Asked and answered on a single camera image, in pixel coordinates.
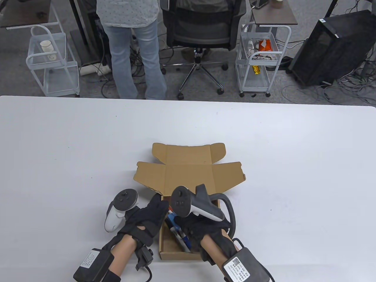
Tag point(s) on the person's right hand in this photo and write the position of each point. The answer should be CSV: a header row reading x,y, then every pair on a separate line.
x,y
199,227

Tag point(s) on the person's left hand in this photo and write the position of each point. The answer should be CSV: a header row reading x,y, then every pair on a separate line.
x,y
144,220

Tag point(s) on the blue marker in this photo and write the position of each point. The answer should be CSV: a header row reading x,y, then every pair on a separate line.
x,y
183,241

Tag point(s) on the brown cardboard mailer box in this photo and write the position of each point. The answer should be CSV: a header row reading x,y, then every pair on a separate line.
x,y
188,176

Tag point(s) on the person's right forearm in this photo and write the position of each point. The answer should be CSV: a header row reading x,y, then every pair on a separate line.
x,y
216,246

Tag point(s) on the person's left forearm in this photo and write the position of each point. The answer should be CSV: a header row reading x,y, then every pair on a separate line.
x,y
123,252

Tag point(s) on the black wrist sensor box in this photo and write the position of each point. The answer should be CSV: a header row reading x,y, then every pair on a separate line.
x,y
246,264
94,264

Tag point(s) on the black mesh office chair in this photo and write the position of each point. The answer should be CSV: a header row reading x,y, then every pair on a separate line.
x,y
202,32

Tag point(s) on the white grey handheld controller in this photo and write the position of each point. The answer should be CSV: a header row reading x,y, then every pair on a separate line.
x,y
114,217
202,204

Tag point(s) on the white metal cart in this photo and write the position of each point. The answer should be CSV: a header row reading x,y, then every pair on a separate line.
x,y
63,79
255,83

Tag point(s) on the white power strip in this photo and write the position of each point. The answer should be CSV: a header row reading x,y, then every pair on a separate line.
x,y
88,70

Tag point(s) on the yellow packet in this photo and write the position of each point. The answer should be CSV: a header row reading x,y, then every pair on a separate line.
x,y
256,70

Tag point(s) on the small white dotted container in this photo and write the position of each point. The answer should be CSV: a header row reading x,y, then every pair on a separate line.
x,y
53,57

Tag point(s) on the orange packet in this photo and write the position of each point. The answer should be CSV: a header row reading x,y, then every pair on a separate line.
x,y
265,45

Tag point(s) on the white paper cup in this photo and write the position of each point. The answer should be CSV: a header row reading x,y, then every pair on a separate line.
x,y
46,47

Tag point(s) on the black desk leg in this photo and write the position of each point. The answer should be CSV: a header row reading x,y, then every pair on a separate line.
x,y
77,14

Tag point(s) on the black computer tower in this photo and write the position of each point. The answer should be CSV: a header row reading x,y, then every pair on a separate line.
x,y
335,50

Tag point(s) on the brown side table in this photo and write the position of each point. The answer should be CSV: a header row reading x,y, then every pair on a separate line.
x,y
276,16

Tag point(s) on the dark flat device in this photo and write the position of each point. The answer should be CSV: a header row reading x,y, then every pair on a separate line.
x,y
261,3

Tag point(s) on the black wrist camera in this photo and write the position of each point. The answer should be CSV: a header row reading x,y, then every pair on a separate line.
x,y
145,257

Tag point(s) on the brown desk with white frame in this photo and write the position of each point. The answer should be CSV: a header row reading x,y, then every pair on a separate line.
x,y
23,11

